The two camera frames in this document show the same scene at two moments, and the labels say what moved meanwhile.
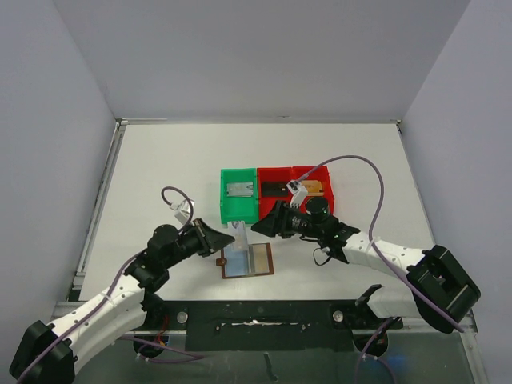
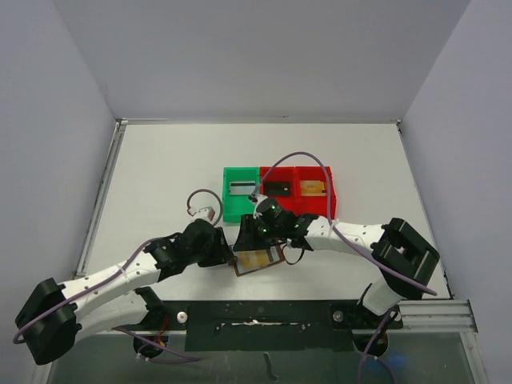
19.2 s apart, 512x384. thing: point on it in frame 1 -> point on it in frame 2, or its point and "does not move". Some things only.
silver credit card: [239, 189] does not move
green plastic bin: [239, 208] does not move
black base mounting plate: [270, 325] does not move
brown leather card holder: [256, 261] -> [277, 255]
